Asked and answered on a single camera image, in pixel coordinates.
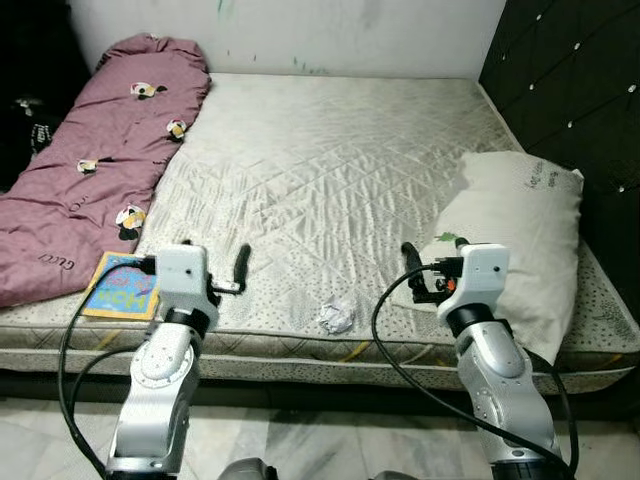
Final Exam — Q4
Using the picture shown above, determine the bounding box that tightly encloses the purple quilt with bird prints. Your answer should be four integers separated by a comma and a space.
0, 33, 213, 308

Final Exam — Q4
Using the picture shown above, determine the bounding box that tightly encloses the blue and yellow children's book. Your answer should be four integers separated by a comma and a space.
80, 251, 161, 322

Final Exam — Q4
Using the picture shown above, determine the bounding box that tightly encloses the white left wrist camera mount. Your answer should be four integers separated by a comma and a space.
153, 243, 211, 311

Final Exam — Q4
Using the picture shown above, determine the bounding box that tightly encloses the dark cloth with white print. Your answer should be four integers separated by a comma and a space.
8, 93, 61, 156

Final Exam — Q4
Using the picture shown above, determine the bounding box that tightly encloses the dark bed base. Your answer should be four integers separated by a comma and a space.
0, 370, 640, 417

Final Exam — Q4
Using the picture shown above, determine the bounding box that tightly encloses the crumpled white paper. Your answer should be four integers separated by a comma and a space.
317, 295, 356, 335

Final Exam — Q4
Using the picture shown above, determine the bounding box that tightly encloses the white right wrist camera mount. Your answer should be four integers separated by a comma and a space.
440, 243, 511, 313

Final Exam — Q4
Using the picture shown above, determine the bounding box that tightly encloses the silver left robot leg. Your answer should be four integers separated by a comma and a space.
215, 457, 281, 480

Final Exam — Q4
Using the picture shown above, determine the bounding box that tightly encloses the black tufted headboard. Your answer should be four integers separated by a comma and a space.
478, 0, 640, 331

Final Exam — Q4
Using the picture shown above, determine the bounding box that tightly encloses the short black left arm cable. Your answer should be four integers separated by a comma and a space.
68, 345, 153, 411

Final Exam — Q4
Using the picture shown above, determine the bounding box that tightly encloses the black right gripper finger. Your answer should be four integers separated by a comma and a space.
401, 241, 427, 293

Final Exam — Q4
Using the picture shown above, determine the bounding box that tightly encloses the white quilted mattress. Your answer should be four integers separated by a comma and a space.
0, 72, 640, 393

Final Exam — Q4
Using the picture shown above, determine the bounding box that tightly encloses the long black left arm cable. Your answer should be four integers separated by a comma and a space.
57, 257, 159, 478

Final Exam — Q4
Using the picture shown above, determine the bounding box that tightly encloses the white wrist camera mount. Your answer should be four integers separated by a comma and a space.
153, 243, 211, 311
440, 243, 511, 313

